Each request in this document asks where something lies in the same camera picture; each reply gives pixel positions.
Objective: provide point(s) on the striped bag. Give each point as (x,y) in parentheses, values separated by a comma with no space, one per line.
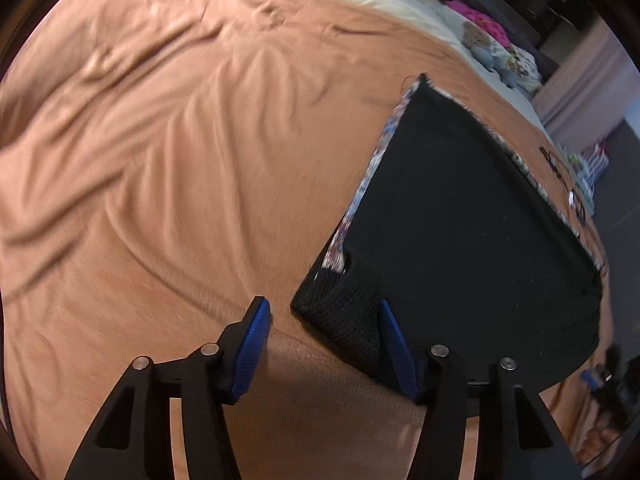
(596,160)

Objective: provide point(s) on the floral pillow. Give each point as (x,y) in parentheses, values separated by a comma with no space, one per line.
(522,65)

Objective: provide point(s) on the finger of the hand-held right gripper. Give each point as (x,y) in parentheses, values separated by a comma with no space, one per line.
(592,379)

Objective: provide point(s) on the pink knitted cloth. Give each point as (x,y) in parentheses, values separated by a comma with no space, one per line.
(475,17)

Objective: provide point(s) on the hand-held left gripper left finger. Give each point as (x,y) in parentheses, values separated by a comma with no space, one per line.
(252,350)

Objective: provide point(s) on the black pants with patterned lining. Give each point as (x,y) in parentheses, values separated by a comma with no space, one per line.
(450,235)

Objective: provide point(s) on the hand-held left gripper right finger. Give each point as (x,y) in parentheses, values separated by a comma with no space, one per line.
(397,355)

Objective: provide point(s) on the cream bed sheet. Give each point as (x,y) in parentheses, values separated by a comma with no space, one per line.
(440,15)

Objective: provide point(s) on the brown bed blanket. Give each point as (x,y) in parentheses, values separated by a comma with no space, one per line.
(150,160)

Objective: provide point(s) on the person's right hand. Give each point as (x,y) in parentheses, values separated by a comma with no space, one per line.
(597,445)

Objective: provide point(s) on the pink curtain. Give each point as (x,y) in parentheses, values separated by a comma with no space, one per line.
(585,85)

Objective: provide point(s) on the doll in blue clothes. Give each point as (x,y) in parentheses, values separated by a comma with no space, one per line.
(482,45)

